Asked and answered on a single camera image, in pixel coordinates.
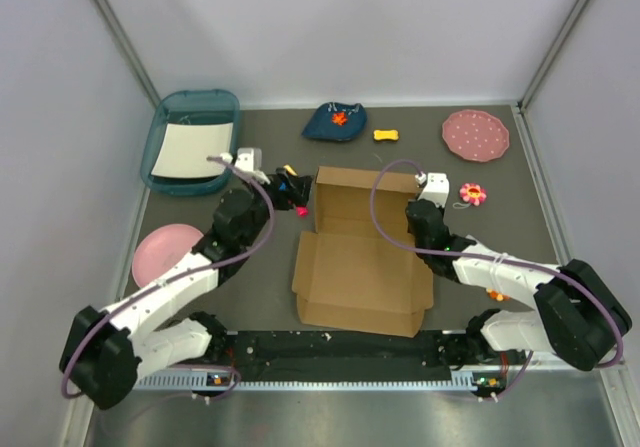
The plain pink plate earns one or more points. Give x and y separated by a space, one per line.
160 250

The white paper sheet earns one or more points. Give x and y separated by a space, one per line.
185 150

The pink flower charm right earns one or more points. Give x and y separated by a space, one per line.
471 195

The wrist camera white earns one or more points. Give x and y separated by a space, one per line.
246 163
433 187

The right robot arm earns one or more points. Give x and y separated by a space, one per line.
571 311

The yellow pink marker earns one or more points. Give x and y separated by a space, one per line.
300 210

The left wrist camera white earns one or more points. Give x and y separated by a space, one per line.
246 163

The dark blue fish dish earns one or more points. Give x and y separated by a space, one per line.
336 122

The orange yellow flower charm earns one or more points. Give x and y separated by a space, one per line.
497 296

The pink dotted plate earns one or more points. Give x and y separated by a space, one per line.
475 136

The aluminium frame profile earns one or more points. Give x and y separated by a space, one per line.
216 380

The teal plastic bin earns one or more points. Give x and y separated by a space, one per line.
189 107

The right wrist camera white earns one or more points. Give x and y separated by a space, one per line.
433 187

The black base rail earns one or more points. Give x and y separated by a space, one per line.
343 356

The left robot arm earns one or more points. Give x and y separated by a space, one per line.
165 297

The brown cardboard box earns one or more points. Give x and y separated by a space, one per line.
353 271

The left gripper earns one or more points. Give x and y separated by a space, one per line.
298 189

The yellow bone sponge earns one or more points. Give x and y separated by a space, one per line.
386 135

